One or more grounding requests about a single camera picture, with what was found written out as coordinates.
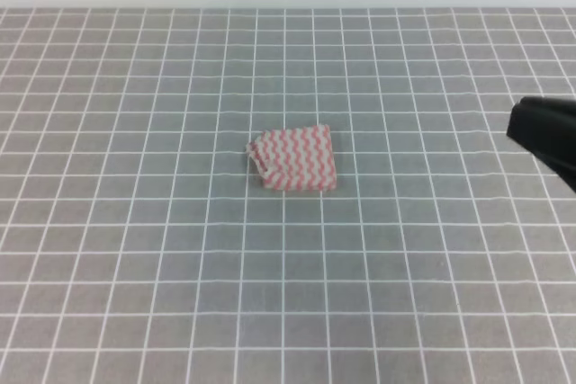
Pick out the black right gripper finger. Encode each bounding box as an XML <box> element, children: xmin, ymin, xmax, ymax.
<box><xmin>507</xmin><ymin>105</ymin><xmax>575</xmax><ymax>191</ymax></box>
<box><xmin>515</xmin><ymin>96</ymin><xmax>575</xmax><ymax>126</ymax></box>

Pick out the grey grid-patterned tablecloth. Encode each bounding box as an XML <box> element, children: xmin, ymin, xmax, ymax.
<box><xmin>1</xmin><ymin>8</ymin><xmax>575</xmax><ymax>383</ymax></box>

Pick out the pink white wavy-striped towel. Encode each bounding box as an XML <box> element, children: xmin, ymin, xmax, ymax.
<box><xmin>246</xmin><ymin>124</ymin><xmax>337</xmax><ymax>192</ymax></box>

